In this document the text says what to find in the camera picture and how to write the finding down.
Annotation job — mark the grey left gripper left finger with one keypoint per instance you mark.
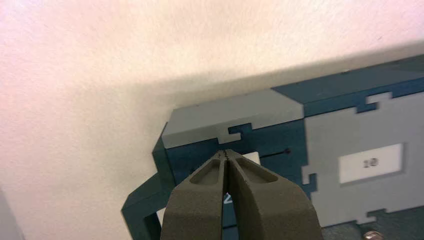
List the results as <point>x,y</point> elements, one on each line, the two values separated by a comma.
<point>195,208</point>

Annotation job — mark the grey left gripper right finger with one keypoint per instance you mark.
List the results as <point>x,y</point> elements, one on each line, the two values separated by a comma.
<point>268,208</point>

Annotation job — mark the white number label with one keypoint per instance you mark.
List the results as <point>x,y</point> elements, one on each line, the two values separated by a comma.
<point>370,163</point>

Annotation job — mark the blue grey control box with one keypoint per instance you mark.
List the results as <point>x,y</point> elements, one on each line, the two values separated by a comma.
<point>348,109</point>

